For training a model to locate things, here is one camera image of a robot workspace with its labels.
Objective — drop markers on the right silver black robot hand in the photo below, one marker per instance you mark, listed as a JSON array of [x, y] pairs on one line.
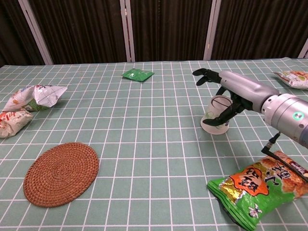
[[250, 92]]

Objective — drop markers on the white paper cup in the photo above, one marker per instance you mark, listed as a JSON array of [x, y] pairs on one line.
[[212, 108]]

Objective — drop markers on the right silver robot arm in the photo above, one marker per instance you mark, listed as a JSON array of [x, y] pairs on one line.
[[288, 115]]

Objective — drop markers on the green grid-patterned tablecloth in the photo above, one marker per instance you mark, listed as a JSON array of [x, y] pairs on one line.
[[144, 134]]

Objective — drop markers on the white flat snack bag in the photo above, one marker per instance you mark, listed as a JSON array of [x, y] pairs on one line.
[[294, 78]]

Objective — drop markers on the green orange snack bag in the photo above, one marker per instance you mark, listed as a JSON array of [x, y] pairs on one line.
[[255, 190]]

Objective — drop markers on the green sachet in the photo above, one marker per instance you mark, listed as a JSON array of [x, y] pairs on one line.
[[137, 75]]

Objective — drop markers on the round woven rattan coaster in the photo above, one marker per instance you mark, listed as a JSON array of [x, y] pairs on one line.
[[61, 174]]

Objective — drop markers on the crumpled white snack bag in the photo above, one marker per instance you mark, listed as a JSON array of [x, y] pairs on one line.
[[43, 96]]

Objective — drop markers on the orange white snack bag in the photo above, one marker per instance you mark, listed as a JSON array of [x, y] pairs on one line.
[[13, 122]]

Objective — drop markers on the white double partition post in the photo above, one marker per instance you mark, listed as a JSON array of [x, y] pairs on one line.
[[127, 31]]

